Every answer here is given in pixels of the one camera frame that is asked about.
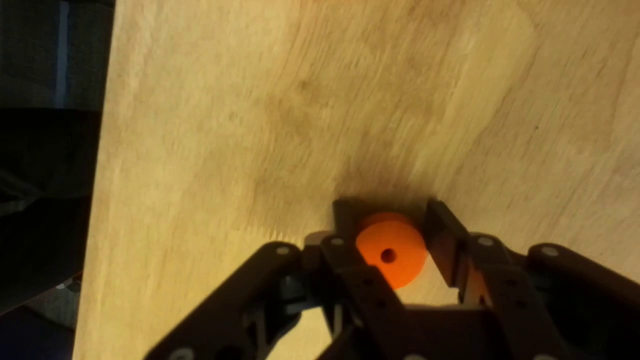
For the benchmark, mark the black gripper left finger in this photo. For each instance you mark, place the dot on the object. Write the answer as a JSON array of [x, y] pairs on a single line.
[[348, 219]]

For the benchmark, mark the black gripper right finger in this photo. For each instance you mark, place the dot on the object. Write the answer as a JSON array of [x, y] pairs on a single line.
[[445, 240]]

